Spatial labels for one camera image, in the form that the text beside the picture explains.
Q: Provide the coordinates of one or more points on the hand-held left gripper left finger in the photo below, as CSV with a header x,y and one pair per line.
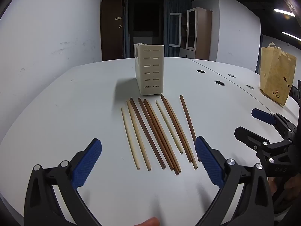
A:
x,y
87,164

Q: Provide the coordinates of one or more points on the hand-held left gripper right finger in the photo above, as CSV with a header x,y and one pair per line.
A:
x,y
208,162

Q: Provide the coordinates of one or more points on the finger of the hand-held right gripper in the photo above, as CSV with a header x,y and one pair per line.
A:
x,y
249,135
262,115

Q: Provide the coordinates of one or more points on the row of wooden chopsticks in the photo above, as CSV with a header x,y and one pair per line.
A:
x,y
164,146

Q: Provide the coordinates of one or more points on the beige slotted utensil holder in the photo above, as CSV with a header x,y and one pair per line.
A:
x,y
138,70

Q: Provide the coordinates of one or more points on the person's right hand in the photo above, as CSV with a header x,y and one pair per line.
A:
x,y
272,186

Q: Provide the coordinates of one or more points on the person's left hand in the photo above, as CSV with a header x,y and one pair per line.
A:
x,y
149,222

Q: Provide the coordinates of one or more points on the brown paper bag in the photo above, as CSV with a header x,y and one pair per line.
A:
x,y
275,75

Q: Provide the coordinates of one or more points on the long ceiling light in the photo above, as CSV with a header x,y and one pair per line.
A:
x,y
291,35
284,12

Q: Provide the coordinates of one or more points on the tan glass door cabinet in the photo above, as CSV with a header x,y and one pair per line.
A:
x,y
204,33

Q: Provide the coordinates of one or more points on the blue curtain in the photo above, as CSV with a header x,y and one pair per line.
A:
x,y
125,28
167,23

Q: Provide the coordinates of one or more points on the dark brown wooden door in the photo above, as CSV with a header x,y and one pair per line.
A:
x,y
111,33

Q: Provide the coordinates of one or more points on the dark window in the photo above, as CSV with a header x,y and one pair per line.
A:
x,y
145,14

